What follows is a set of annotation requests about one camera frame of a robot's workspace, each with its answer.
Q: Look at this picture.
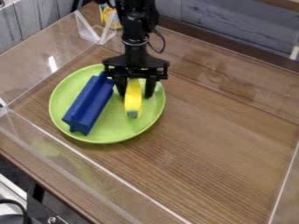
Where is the clear acrylic tray wall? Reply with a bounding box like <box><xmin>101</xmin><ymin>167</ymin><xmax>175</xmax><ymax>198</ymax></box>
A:
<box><xmin>0</xmin><ymin>17</ymin><xmax>299</xmax><ymax>224</ymax></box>

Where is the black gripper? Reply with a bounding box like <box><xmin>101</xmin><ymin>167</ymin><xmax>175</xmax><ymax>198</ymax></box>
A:
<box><xmin>103</xmin><ymin>54</ymin><xmax>170</xmax><ymax>99</ymax></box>

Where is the green plate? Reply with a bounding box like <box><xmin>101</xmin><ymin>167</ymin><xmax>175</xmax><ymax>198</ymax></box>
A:
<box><xmin>49</xmin><ymin>64</ymin><xmax>166</xmax><ymax>144</ymax></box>

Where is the blue star-shaped block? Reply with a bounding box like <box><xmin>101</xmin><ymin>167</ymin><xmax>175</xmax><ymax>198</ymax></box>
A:
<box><xmin>61</xmin><ymin>73</ymin><xmax>115</xmax><ymax>135</ymax></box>

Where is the yellow blue tin can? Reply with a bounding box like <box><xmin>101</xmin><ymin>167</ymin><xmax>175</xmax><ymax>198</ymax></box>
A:
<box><xmin>99</xmin><ymin>3</ymin><xmax>122</xmax><ymax>30</ymax></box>

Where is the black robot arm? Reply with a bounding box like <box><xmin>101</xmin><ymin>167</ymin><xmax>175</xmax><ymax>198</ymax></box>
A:
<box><xmin>100</xmin><ymin>0</ymin><xmax>170</xmax><ymax>98</ymax></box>

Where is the yellow toy banana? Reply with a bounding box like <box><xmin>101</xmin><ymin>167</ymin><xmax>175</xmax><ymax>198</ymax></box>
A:
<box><xmin>124</xmin><ymin>79</ymin><xmax>143</xmax><ymax>118</ymax></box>

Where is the clear acrylic corner bracket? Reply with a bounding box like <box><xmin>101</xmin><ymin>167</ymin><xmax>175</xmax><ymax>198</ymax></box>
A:
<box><xmin>75</xmin><ymin>10</ymin><xmax>118</xmax><ymax>46</ymax></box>

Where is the black cable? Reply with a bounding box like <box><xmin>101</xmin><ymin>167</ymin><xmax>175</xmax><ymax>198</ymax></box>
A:
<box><xmin>0</xmin><ymin>199</ymin><xmax>31</xmax><ymax>224</ymax></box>

